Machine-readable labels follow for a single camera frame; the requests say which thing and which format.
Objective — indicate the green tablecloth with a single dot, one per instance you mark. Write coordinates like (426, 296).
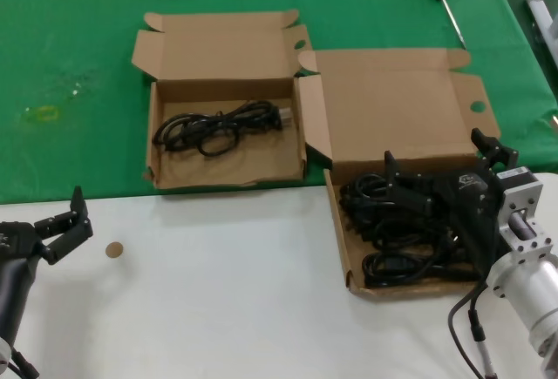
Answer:
(65, 26)

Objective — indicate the brown cardboard box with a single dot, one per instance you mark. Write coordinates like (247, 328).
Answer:
(392, 109)
(196, 170)

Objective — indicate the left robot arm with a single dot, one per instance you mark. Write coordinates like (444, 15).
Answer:
(2, 350)

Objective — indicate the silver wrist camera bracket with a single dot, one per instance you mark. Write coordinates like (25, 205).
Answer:
(523, 187)

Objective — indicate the round brown cardboard disc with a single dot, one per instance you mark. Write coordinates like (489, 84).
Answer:
(115, 249)

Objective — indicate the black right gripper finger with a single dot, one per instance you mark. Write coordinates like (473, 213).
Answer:
(501, 154)
(407, 191)

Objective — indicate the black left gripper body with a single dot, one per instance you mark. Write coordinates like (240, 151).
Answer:
(15, 274)

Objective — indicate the metal table clamp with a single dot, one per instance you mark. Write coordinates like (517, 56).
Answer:
(554, 120)

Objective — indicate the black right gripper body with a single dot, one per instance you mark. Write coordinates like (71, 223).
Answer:
(473, 205)

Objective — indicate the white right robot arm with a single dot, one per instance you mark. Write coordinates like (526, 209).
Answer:
(536, 296)

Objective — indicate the grey white metal bar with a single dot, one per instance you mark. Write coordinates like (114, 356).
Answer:
(538, 8)

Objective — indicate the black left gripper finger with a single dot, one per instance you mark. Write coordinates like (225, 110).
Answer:
(70, 231)

